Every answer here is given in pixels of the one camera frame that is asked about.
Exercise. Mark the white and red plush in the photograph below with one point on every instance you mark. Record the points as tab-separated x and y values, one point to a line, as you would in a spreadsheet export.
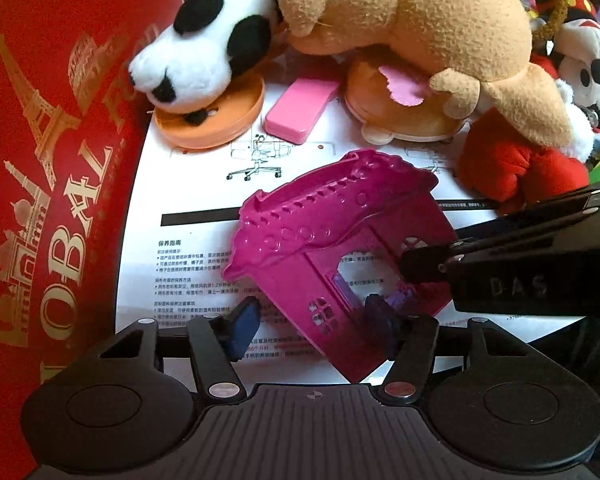
505	170

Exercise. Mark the orange turtle-shaped plastic box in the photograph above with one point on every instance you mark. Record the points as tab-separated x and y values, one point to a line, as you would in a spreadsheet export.
405	115

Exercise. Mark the white instruction sheet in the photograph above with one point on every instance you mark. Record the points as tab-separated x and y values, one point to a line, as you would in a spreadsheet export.
190	200

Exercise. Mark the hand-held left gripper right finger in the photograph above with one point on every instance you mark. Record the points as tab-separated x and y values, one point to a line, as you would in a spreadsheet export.
382	320

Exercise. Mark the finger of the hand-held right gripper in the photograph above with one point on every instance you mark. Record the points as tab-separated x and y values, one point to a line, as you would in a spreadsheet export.
530	215
425	265

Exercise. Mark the magenta plastic toy house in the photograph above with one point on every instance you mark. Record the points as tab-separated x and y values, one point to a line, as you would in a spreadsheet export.
300	230

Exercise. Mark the tan plush toy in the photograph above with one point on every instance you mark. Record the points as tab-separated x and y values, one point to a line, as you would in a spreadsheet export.
430	20

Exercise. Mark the orange round lid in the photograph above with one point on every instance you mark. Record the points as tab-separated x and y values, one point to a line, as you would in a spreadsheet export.
215	122

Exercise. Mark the brown fuzzy headband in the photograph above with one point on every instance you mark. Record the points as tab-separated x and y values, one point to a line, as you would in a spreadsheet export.
555	15

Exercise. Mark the red gift box gold print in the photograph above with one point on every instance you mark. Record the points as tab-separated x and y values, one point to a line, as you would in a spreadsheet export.
55	110

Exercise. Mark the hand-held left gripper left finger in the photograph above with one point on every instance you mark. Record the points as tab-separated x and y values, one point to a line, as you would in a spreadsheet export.
245	322

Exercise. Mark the panda plush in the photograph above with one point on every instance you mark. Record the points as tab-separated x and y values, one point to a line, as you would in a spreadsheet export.
205	50

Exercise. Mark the pink rectangular case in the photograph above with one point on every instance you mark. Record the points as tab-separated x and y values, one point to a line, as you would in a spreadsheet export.
300	107

